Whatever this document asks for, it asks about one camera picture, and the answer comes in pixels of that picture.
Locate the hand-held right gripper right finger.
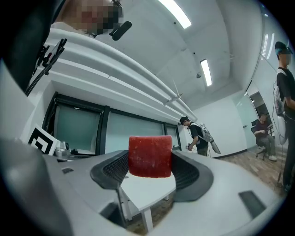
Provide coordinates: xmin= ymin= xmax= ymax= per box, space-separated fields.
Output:
xmin=152 ymin=151 xmax=286 ymax=236

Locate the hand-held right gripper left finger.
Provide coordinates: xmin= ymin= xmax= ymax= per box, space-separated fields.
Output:
xmin=56 ymin=149 xmax=130 ymax=229

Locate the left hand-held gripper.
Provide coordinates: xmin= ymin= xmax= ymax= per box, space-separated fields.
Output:
xmin=27 ymin=123 xmax=99 ymax=162

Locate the black framed frosted window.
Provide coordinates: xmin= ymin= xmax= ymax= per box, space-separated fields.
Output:
xmin=43 ymin=91 xmax=109 ymax=158
xmin=101 ymin=107 xmax=167 ymax=155

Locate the black office chair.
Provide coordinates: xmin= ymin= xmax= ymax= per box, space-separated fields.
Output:
xmin=250 ymin=119 xmax=274 ymax=161

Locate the narrow black framed window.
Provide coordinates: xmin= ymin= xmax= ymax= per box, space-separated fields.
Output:
xmin=163 ymin=122 xmax=183 ymax=151

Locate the white desk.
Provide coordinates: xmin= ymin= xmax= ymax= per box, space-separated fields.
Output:
xmin=119 ymin=170 xmax=178 ymax=234

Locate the white ceiling pipe run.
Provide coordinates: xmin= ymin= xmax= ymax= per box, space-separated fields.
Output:
xmin=49 ymin=27 xmax=199 ymax=123

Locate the long ceiling light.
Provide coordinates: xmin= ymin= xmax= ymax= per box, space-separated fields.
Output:
xmin=159 ymin=0 xmax=192 ymax=30
xmin=200 ymin=59 xmax=213 ymax=87

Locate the person's black shirt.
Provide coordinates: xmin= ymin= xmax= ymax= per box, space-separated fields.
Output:
xmin=0 ymin=0 xmax=67 ymax=95

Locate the person's head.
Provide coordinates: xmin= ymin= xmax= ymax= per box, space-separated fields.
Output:
xmin=55 ymin=0 xmax=124 ymax=37

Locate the white pipe hanger bracket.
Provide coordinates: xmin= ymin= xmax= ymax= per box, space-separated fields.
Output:
xmin=163 ymin=78 xmax=184 ymax=106

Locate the black chest mount with cables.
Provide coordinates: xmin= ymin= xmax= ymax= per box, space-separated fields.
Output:
xmin=25 ymin=38 xmax=68 ymax=97

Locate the black head camera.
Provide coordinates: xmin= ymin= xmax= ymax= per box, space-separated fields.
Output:
xmin=109 ymin=20 xmax=133 ymax=41

